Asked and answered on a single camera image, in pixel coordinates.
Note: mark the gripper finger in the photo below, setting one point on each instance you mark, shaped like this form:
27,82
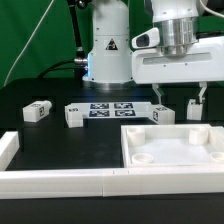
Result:
201,93
158,91

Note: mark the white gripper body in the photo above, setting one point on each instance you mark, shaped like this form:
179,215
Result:
203,62

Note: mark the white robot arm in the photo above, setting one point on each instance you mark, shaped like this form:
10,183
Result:
169,52

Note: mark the white sheet with AprilTags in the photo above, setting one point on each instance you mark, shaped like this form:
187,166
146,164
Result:
111,109

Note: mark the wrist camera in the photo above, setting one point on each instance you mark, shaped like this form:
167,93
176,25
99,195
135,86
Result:
148,39

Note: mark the white left fence wall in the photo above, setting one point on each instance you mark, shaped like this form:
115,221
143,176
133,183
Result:
9,145

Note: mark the white fence wall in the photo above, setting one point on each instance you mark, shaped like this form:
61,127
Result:
111,182
9,145

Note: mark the white front fence wall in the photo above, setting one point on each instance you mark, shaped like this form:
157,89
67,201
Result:
111,182

